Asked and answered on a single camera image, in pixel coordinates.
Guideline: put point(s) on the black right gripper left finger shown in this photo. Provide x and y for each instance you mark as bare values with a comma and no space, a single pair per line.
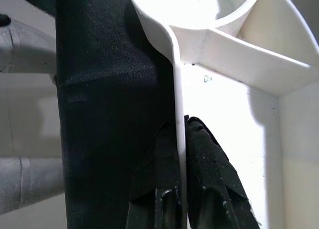
159,189

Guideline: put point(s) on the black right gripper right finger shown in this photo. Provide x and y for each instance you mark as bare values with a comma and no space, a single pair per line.
211,176

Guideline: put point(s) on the white plastic children table top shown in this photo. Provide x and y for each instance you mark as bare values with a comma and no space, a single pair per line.
224,52

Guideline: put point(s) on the black tablecloth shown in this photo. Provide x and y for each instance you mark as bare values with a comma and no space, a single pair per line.
99,89

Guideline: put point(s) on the grey metal table crossbar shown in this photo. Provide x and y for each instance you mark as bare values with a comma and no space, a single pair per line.
32,179

